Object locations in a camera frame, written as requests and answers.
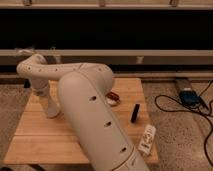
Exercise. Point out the red and white object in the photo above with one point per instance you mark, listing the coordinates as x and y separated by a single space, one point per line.
112 99

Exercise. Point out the blue power adapter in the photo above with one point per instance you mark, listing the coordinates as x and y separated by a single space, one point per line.
189 97

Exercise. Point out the white plastic bottle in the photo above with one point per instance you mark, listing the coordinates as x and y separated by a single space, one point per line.
147 139

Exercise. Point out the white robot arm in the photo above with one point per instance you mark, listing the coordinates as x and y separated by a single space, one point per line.
82 90

